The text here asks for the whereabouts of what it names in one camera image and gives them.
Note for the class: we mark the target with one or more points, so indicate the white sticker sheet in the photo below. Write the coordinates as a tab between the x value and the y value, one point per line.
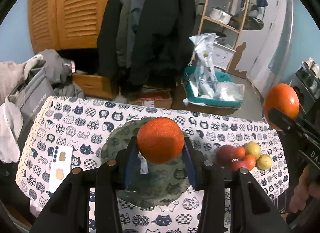
61	166

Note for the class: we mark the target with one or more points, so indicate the wooden shelf rack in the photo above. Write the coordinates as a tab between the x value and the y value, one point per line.
237	8

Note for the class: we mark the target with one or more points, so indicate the white cooking pot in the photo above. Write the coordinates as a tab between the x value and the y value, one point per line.
220	15

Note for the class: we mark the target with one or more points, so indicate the white patterned storage box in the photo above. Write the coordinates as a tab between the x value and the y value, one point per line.
222	55

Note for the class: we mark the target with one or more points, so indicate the white towel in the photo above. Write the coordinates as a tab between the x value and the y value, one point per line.
12	76

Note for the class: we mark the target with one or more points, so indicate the bright red apple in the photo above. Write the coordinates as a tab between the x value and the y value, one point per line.
236	165

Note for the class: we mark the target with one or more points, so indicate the yellow-green pear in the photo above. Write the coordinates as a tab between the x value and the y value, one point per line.
253	148

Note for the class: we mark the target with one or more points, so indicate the green-yellow pear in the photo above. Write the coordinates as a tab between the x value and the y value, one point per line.
264	162

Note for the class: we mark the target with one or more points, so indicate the orange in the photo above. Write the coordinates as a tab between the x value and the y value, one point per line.
160	140
284	98

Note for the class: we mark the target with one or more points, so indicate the grey storage bag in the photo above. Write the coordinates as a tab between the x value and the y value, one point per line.
30	100

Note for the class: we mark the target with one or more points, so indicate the dark red apple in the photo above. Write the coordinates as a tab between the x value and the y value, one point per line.
225	155

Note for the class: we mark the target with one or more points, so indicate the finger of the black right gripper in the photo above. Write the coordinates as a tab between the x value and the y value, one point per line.
280	121

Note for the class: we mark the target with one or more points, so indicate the small orange tangerine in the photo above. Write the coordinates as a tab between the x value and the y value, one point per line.
240	152

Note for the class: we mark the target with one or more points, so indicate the cardboard box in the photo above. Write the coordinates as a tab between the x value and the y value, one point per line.
151	98

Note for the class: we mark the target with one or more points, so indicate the cat pattern tablecloth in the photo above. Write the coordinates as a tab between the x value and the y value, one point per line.
72	132

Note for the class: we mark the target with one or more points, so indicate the person's right hand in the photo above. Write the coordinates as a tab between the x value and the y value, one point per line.
302	191

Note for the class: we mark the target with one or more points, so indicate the dark green patterned plate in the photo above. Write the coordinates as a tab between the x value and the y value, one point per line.
151	184

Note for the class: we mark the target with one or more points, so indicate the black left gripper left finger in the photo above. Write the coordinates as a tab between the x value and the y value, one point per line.
68	208

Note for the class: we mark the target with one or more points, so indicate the patterned plastic bag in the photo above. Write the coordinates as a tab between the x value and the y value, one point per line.
205	65

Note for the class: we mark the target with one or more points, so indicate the black hanging coat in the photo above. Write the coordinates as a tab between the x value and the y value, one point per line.
145	42

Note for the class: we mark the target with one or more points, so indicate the wooden louvered wardrobe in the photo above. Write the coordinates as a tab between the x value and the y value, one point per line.
64	24

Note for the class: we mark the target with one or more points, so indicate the teal cardboard tray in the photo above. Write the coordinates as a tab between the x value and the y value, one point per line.
191	91

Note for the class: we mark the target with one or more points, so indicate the grey clothes pile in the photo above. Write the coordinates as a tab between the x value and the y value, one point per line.
59	74

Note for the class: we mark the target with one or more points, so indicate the shoe rack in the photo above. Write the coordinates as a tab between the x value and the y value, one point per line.
305	83

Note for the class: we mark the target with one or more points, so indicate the clear plastic bag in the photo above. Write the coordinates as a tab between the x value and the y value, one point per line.
229	91

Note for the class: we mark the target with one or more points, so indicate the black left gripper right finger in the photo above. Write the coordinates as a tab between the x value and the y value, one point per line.
251	208

